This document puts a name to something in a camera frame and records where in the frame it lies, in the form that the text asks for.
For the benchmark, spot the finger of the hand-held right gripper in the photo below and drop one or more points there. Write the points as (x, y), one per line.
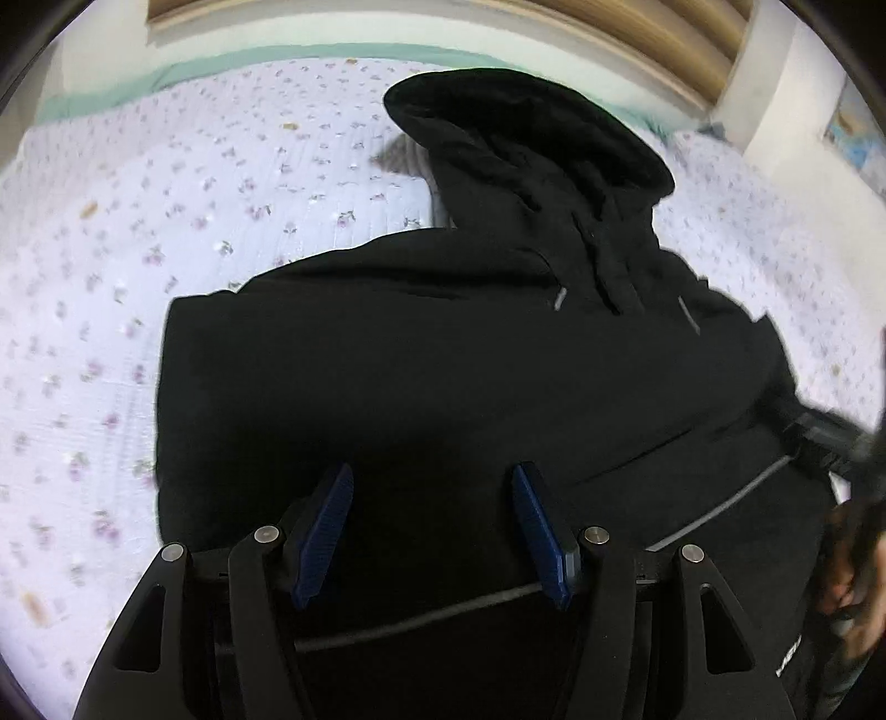
(817, 433)

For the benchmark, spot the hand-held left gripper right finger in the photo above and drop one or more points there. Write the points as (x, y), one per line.
(543, 536)

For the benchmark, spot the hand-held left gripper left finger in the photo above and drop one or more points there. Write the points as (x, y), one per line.
(322, 536)

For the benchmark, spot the black hoodie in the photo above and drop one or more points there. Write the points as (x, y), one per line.
(443, 360)

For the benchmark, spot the person's right hand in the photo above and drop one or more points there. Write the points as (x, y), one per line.
(841, 574)

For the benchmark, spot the floral quilted bedspread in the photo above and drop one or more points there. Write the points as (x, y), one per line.
(138, 208)

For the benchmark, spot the brown striped window blind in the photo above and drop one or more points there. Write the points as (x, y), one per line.
(623, 28)

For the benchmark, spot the green bed sheet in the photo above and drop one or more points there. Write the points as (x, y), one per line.
(207, 66)

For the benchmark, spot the wall map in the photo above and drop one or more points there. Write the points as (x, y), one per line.
(855, 128)

